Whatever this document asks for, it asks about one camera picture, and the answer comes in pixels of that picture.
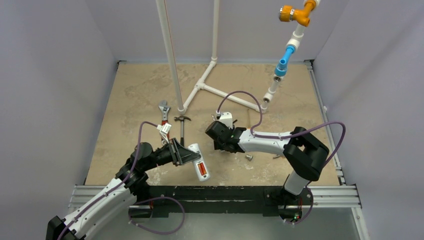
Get blue pipe fitting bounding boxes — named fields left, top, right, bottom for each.
left=274, top=45, right=296, bottom=77

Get orange pipe valve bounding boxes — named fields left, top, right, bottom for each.
left=278, top=0, right=321, bottom=27

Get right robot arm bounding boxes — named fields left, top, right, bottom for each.
left=205, top=121, right=330, bottom=204

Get silver metal fitting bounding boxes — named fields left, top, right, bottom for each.
left=245, top=154, right=253, bottom=162

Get white remote control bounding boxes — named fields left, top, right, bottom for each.
left=188, top=143, right=211, bottom=182

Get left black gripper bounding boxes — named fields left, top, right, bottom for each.
left=142, top=137, right=200, bottom=171

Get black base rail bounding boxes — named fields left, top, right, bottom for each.
left=129, top=185, right=313, bottom=222

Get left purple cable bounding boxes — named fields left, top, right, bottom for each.
left=56, top=121, right=162, bottom=240

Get white pipe frame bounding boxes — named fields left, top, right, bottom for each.
left=155, top=0, right=312, bottom=115

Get red battery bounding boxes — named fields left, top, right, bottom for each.
left=196, top=162, right=208, bottom=178

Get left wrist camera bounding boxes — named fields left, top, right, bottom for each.
left=157, top=122, right=172, bottom=145

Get black handled hammer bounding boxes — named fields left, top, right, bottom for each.
left=174, top=115, right=192, bottom=147

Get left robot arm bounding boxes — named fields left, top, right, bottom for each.
left=45, top=138, right=203, bottom=240

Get red adjustable wrench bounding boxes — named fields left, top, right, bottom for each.
left=158, top=100, right=171, bottom=124

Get orange handled pliers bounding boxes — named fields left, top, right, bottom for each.
left=272, top=154, right=283, bottom=159

